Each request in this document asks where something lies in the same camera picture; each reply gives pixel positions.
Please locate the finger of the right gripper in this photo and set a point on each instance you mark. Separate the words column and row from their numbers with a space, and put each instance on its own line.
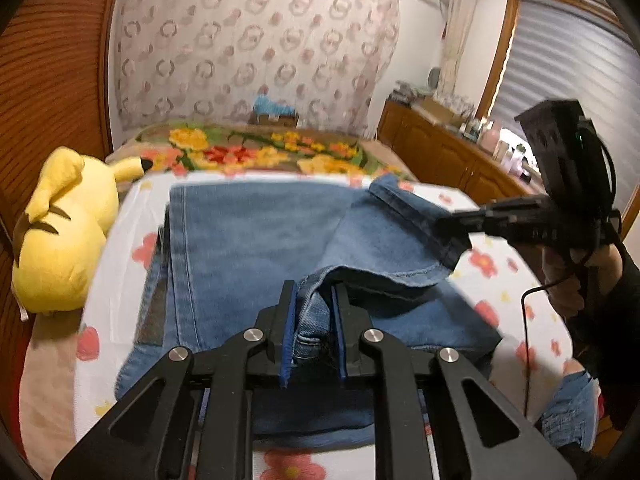
column 465, row 222

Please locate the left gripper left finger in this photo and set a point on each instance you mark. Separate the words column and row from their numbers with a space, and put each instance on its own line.
column 278, row 324

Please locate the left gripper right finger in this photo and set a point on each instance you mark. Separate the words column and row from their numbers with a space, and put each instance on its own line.
column 349, row 324

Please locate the blue denim pants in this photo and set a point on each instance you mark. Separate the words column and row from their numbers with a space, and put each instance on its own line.
column 225, row 250

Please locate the black sleeved right forearm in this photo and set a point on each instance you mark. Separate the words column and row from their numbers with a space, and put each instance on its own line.
column 607, row 334

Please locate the right hand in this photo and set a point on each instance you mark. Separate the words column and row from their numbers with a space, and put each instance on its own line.
column 564, row 284

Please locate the wooden sideboard cabinet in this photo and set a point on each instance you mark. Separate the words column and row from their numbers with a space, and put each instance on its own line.
column 437, row 156

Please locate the grey window blind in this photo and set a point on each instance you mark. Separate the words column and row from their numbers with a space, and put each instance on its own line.
column 557, row 52

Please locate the white strawberry print quilt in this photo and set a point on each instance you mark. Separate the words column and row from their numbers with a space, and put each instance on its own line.
column 436, row 414

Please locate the colourful floral blanket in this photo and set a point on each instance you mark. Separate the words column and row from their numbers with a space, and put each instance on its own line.
column 231, row 149

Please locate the cardboard box with blue cloth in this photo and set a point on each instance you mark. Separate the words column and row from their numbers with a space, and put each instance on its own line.
column 269, row 113

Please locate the yellow Pikachu plush toy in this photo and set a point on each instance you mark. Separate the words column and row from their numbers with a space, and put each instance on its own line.
column 58, row 240

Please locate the cream side curtain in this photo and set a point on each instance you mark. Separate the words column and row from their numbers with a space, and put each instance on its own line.
column 458, row 23

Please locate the patterned sheer curtain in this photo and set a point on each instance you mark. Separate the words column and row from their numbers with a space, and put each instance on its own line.
column 212, row 60

